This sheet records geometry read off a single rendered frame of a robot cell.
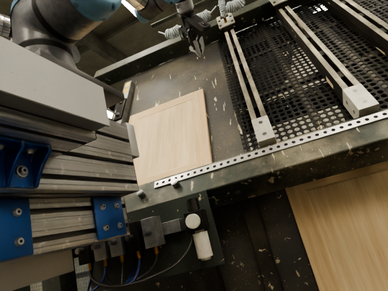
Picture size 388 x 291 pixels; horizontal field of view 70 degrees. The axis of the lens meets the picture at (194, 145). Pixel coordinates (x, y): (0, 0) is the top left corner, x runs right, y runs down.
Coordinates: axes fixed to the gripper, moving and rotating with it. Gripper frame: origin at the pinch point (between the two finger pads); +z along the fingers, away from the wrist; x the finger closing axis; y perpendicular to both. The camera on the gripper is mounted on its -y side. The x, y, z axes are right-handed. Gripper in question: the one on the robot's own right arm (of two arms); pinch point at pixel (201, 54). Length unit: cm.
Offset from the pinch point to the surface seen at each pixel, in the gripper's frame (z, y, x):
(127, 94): 18, 52, 23
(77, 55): 29, 315, -34
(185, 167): 26, -26, 44
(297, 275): 67, -68, 38
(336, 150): 20, -72, 17
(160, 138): 24.5, -0.4, 36.9
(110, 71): 10, 87, 14
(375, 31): 7, -58, -43
